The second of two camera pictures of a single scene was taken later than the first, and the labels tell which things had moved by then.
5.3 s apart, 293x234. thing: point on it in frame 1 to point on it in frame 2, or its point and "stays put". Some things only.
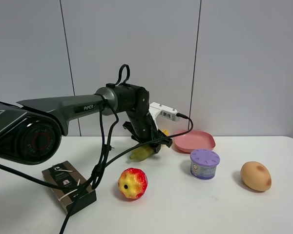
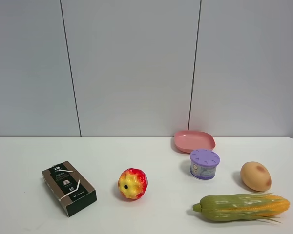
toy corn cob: (143, 152) to (254, 206)
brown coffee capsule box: (63, 173) stays put
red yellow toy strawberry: (133, 183) stays put
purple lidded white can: (203, 164) stays put
